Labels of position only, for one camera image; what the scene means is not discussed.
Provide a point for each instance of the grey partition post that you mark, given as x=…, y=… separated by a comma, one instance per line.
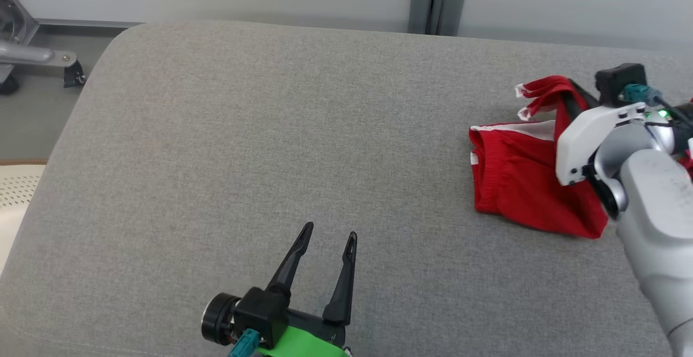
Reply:
x=419, y=5
x=452, y=7

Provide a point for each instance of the red shorts white trim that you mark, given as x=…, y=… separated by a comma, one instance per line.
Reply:
x=520, y=183

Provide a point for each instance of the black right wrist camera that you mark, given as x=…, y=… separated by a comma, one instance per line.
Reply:
x=617, y=80

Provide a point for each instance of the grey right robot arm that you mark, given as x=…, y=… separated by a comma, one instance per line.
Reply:
x=660, y=211

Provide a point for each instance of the teal camera connector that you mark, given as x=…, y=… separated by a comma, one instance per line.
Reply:
x=244, y=343
x=639, y=93

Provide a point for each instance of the teal left camera connector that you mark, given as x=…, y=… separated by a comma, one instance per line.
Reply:
x=244, y=343

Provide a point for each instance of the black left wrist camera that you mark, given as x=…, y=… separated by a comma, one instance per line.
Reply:
x=260, y=313

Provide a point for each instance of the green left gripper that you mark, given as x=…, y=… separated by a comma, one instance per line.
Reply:
x=303, y=343

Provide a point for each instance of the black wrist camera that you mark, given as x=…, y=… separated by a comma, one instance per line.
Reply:
x=617, y=80
x=260, y=313

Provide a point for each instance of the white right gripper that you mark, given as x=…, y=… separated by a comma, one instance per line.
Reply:
x=579, y=140

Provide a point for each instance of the beige perforated laundry basket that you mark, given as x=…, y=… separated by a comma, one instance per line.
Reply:
x=16, y=205

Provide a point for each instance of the teal right camera connector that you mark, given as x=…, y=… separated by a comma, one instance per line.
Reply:
x=639, y=93

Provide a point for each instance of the grey partition bottom rail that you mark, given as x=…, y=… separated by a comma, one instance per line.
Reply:
x=86, y=23

